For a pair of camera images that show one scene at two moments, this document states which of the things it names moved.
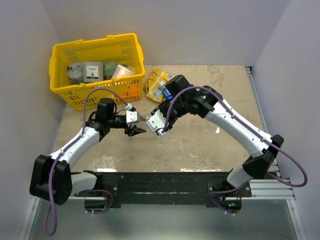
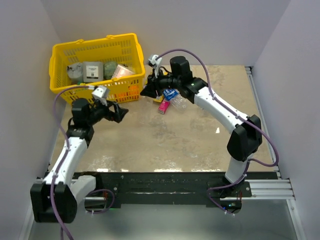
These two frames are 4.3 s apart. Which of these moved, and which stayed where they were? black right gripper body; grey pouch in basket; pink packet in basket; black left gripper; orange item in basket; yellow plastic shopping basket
Moved: black right gripper body; black left gripper
Stayed: yellow plastic shopping basket; grey pouch in basket; orange item in basket; pink packet in basket
